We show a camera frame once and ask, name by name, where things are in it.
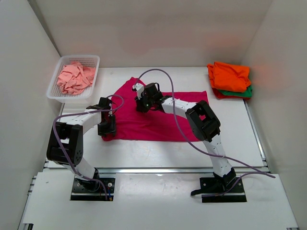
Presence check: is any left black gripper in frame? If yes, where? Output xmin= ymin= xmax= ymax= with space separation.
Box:
xmin=97 ymin=114 xmax=117 ymax=138

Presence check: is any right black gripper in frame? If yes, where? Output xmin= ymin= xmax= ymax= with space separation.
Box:
xmin=135 ymin=92 xmax=154 ymax=115

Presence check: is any magenta t shirt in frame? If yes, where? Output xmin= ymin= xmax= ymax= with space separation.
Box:
xmin=100 ymin=76 xmax=209 ymax=142

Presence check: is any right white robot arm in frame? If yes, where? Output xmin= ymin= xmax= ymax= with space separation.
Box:
xmin=132 ymin=83 xmax=236 ymax=192

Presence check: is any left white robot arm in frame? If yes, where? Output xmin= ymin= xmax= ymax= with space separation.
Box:
xmin=47 ymin=97 xmax=116 ymax=191

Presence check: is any white plastic basket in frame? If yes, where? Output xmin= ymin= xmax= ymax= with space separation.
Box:
xmin=47 ymin=55 xmax=100 ymax=104

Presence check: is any pink t shirt in basket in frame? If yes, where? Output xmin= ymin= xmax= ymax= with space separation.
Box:
xmin=57 ymin=61 xmax=96 ymax=95

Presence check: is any red folded t shirt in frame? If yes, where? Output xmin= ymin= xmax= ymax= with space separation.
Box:
xmin=212 ymin=88 xmax=239 ymax=99

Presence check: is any orange folded t shirt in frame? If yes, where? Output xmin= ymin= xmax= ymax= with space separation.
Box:
xmin=207 ymin=61 xmax=251 ymax=93

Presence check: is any green folded t shirt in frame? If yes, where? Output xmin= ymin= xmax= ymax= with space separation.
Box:
xmin=217 ymin=85 xmax=253 ymax=100

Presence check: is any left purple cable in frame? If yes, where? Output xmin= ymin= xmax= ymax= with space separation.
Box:
xmin=52 ymin=94 xmax=125 ymax=201

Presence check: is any purple cable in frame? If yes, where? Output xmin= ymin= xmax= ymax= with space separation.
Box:
xmin=135 ymin=69 xmax=276 ymax=196
xmin=52 ymin=94 xmax=125 ymax=201

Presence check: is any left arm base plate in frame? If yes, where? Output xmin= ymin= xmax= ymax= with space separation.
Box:
xmin=70 ymin=177 xmax=116 ymax=202

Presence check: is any aluminium table rail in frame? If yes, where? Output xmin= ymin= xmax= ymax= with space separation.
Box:
xmin=44 ymin=166 xmax=270 ymax=174

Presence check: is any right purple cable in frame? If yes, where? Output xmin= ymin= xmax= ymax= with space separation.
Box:
xmin=135 ymin=69 xmax=276 ymax=196

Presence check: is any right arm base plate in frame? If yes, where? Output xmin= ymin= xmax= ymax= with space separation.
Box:
xmin=190 ymin=177 xmax=247 ymax=203

